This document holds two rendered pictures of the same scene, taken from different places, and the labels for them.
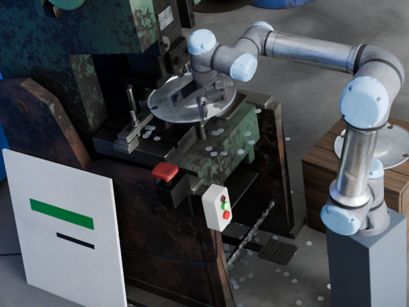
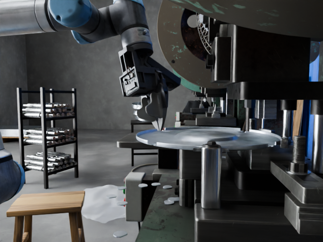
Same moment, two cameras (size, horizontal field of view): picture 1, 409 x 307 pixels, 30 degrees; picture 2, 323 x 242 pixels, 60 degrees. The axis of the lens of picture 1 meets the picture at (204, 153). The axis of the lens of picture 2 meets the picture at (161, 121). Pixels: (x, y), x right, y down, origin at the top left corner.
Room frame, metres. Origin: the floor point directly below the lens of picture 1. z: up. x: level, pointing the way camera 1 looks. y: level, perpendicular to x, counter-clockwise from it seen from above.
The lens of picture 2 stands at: (2.55, -0.38, 0.87)
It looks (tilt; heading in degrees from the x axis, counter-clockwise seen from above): 5 degrees down; 148
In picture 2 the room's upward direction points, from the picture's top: straight up
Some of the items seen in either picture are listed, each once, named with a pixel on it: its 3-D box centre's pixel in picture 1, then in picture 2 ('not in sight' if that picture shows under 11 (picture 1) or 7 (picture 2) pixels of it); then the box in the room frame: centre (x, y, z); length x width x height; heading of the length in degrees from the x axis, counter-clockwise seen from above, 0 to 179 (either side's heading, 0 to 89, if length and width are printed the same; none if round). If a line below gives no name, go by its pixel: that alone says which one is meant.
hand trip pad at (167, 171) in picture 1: (167, 178); not in sight; (1.79, 0.12, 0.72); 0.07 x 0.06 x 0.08; 52
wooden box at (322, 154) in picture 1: (374, 181); not in sight; (2.21, -0.62, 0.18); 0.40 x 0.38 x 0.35; 45
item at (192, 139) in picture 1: (166, 116); (267, 189); (2.19, 0.10, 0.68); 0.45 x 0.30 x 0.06; 142
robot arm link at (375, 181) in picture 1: (363, 180); not in sight; (1.73, -0.45, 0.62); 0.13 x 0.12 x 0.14; 143
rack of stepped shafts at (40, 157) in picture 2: not in sight; (48, 135); (-0.46, 0.13, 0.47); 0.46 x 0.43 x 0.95; 32
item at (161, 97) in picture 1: (192, 95); (205, 135); (2.11, 0.00, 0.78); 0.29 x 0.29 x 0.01
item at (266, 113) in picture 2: not in sight; (265, 109); (2.18, 0.10, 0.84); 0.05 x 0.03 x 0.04; 142
